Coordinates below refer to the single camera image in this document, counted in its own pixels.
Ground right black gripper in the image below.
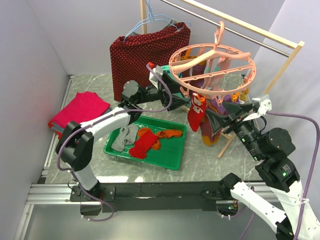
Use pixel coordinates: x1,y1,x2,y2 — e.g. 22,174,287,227
203,99,264,158

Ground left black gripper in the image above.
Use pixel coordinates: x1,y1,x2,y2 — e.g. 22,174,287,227
135,71,190,112

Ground red white patterned sock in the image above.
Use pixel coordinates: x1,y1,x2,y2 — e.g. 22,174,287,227
187,92,207,132

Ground pink round clip hanger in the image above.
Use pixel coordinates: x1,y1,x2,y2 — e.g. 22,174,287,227
168,21,257,104

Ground maroon yellow striped sock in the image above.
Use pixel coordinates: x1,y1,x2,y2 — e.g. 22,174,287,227
236,93,248,104

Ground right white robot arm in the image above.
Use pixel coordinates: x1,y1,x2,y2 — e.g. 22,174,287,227
206,99,320,240

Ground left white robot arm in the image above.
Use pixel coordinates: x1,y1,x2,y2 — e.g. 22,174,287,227
55,73,189,201

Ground orange sock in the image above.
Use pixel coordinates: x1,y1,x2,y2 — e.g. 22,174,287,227
137,127,161,151
155,129,183,139

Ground teal patterned hanging sock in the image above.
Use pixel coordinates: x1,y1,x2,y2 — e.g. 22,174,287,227
161,65,171,74

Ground maroon purple hanging sock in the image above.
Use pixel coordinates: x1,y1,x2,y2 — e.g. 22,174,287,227
182,63,206,88

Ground grey white sock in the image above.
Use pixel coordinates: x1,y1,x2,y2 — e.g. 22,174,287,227
111,124,139,152

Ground dark red dotted garment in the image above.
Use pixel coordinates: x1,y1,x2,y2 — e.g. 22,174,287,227
109,22,191,102

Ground metal hanging rod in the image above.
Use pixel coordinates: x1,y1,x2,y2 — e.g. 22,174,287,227
160,0,290,58

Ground folded pink cloth stack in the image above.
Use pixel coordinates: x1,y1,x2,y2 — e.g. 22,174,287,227
48,91,111,139

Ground wooden clothes rack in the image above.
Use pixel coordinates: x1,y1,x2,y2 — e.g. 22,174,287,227
139,0,306,159

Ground black base crossbar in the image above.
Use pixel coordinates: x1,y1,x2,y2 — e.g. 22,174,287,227
69,181,251,217

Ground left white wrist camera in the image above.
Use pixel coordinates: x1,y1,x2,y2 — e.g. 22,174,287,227
148,62,164,90

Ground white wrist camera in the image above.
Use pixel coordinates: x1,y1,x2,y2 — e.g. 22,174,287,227
148,62,164,90
245,94,272,121

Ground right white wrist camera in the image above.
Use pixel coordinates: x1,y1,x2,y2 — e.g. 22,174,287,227
245,94,272,121

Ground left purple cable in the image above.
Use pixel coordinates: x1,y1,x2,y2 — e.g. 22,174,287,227
56,65,174,223

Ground purple cable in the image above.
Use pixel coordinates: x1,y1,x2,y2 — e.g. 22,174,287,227
239,111,320,240
56,65,174,223

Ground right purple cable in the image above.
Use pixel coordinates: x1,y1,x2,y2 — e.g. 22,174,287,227
239,111,320,240

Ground blue wire hanger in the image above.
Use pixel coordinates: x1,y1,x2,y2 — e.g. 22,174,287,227
124,0,180,41

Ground aluminium frame rail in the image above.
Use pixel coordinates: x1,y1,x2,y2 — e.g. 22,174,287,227
14,73,111,240

